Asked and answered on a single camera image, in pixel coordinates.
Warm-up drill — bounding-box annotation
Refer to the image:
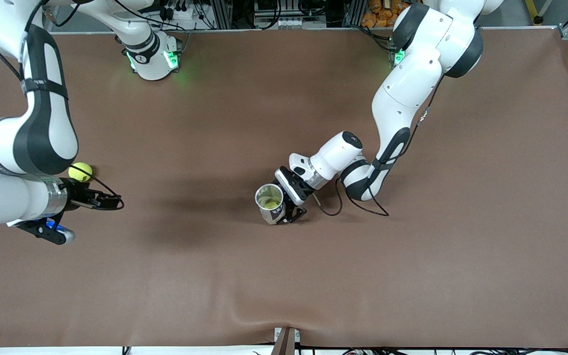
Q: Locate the white tennis ball can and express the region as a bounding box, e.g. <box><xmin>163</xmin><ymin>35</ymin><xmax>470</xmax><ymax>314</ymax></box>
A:
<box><xmin>254</xmin><ymin>183</ymin><xmax>287</xmax><ymax>225</ymax></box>

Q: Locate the white power strip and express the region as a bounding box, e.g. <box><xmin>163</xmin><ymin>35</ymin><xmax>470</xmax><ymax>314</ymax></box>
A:
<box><xmin>158</xmin><ymin>0</ymin><xmax>201</xmax><ymax>21</ymax></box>

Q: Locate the orange objects pile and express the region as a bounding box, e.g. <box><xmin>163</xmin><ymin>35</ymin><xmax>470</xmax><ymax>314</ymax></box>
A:
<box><xmin>361</xmin><ymin>0</ymin><xmax>415</xmax><ymax>28</ymax></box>

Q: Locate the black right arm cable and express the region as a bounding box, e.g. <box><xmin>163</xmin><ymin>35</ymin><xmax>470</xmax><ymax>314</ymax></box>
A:
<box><xmin>0</xmin><ymin>0</ymin><xmax>125</xmax><ymax>212</ymax></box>

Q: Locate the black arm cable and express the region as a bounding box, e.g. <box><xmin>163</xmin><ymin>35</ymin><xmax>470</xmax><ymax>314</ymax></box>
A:
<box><xmin>0</xmin><ymin>0</ymin><xmax>125</xmax><ymax>212</ymax></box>
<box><xmin>313</xmin><ymin>74</ymin><xmax>445</xmax><ymax>217</ymax></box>

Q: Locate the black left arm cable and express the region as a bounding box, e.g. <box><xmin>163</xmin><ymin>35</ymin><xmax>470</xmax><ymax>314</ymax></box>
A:
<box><xmin>313</xmin><ymin>74</ymin><xmax>445</xmax><ymax>217</ymax></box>

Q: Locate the aluminium frame post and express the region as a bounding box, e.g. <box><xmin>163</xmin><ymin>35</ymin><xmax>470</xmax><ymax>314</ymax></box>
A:
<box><xmin>213</xmin><ymin>0</ymin><xmax>233</xmax><ymax>29</ymax></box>
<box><xmin>346</xmin><ymin>0</ymin><xmax>366</xmax><ymax>28</ymax></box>

